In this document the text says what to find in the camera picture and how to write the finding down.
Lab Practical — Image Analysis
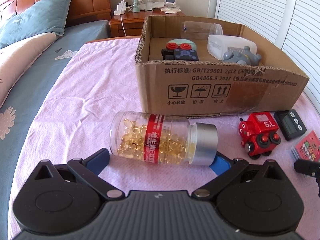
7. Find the bed with blue sheet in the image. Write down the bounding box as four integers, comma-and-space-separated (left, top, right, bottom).
0, 20, 110, 188

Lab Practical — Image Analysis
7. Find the white louvered door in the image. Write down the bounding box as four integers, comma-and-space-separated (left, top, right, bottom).
214, 0, 320, 105

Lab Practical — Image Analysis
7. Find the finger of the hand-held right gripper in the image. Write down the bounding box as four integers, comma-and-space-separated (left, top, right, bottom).
294, 159, 320, 197

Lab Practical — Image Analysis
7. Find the clear plastic jar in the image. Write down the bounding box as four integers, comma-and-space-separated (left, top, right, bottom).
180, 21, 223, 40

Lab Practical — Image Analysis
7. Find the capsule bottle with silver cap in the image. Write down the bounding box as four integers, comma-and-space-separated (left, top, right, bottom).
109, 110, 218, 166

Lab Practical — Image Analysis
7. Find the white plastic container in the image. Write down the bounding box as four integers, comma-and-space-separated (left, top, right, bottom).
207, 35, 258, 61

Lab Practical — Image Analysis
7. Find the white charging cable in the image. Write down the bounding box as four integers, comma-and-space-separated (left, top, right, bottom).
120, 14, 127, 37

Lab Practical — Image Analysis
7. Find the black toy train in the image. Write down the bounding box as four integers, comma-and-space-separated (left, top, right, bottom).
161, 42, 200, 62

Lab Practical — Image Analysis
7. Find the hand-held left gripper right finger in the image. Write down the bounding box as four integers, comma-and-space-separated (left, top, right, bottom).
191, 151, 287, 202

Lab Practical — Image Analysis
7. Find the blue pillow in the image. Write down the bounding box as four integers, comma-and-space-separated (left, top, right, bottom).
0, 0, 75, 49

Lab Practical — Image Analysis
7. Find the red toy train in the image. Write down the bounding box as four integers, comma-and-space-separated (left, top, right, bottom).
238, 112, 280, 159

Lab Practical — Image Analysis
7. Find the pink floral quilt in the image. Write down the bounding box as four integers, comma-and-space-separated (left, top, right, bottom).
0, 32, 59, 108

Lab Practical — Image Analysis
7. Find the pink cloth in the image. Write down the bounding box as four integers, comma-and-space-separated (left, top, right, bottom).
10, 37, 320, 230

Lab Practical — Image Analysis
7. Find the cardboard box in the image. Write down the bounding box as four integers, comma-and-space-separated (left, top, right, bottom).
135, 15, 310, 117

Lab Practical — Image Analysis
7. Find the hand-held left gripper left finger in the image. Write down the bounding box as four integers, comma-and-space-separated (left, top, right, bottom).
34, 148, 124, 201

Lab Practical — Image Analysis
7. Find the black digital timer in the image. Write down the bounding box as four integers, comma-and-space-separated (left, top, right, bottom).
274, 110, 308, 141

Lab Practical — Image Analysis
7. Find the grey toy hippo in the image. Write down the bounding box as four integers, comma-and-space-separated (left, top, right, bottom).
223, 46, 262, 67

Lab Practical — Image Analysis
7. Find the red card pack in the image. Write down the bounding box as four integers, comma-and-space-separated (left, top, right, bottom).
291, 129, 320, 162

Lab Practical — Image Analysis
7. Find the wooden nightstand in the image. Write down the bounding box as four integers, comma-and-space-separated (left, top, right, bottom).
109, 10, 187, 37

